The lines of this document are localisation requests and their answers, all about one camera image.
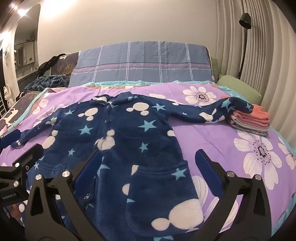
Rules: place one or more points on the person's left hand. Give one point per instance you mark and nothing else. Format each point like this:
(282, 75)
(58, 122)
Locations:
(15, 210)

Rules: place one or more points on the navy star print fleece robe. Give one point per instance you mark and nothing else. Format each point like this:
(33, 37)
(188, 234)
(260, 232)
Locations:
(138, 148)

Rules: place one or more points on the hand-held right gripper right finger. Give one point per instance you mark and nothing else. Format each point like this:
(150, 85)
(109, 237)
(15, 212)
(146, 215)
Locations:
(207, 171)

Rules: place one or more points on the green pillow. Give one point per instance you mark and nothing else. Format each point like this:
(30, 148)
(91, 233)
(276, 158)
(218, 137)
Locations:
(240, 89)

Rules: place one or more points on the black garment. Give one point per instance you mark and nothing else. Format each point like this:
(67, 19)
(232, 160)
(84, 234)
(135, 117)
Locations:
(49, 61)

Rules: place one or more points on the black floor lamp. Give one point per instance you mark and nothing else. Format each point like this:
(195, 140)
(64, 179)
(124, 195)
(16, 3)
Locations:
(245, 20)

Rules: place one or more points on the stack of folded clothes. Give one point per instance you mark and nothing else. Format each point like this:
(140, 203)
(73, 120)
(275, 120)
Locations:
(252, 122)

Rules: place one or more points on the blue plaid bedding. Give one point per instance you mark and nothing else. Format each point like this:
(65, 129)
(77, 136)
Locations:
(143, 62)

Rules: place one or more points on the white curtain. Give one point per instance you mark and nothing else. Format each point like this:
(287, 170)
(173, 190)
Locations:
(268, 58)

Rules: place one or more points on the purple floral bed sheet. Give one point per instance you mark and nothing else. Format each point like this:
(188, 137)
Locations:
(219, 139)

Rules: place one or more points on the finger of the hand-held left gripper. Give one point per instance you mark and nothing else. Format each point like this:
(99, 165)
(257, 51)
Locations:
(9, 138)
(25, 160)

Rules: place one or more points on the white cat figurine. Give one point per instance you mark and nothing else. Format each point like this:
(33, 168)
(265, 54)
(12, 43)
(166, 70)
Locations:
(7, 93)

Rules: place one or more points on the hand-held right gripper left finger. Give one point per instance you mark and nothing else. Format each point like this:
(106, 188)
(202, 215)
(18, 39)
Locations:
(86, 173)

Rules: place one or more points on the arched mirror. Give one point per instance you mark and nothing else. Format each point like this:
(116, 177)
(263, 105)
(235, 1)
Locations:
(25, 46)

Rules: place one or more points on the brown printed blanket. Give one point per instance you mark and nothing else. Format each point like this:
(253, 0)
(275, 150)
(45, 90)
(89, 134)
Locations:
(20, 104)

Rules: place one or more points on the dark blue fleece blanket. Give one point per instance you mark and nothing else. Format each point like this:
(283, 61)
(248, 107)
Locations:
(46, 83)

